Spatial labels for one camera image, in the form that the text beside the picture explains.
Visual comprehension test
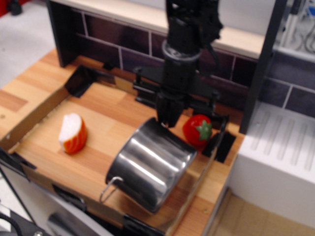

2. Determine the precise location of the white toy sink drainboard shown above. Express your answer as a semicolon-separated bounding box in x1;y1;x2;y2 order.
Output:
229;103;315;228

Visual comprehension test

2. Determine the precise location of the stainless steel pot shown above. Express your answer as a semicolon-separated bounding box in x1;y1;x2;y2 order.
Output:
105;118;198;213

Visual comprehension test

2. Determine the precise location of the cardboard fence with black tape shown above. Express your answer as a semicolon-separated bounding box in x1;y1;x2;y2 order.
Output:
0;63;237;236

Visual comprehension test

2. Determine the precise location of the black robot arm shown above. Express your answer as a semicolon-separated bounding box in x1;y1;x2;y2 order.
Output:
133;0;223;128

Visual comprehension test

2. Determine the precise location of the light wooden shelf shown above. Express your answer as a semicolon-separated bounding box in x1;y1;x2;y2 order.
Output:
73;0;276;60

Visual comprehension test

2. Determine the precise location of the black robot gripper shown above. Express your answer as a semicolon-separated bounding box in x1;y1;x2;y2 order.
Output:
133;41;219;128

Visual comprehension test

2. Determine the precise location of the dark grey vertical post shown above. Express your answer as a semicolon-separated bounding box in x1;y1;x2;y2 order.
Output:
239;0;288;134

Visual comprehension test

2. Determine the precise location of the orange white salmon sushi toy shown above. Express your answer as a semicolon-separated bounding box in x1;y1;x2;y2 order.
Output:
59;113;88;154

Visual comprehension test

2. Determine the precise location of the red toy strawberry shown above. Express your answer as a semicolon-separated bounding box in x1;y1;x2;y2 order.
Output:
182;114;212;147

